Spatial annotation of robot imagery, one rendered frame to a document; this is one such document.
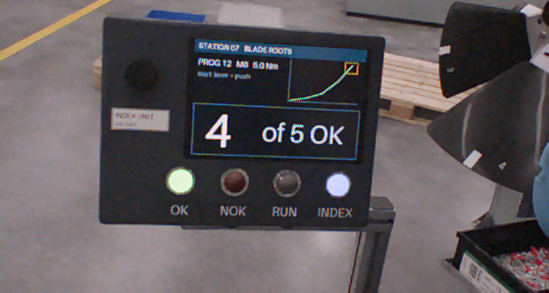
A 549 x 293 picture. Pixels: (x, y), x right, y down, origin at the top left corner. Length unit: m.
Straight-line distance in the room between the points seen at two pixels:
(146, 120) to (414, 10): 6.23
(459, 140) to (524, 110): 0.13
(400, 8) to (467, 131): 5.55
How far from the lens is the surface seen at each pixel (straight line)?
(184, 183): 0.57
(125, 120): 0.57
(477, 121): 1.20
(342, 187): 0.60
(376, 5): 6.70
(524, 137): 1.19
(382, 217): 0.71
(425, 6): 6.74
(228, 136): 0.57
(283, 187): 0.58
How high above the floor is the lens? 1.39
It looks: 24 degrees down
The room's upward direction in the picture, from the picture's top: 7 degrees clockwise
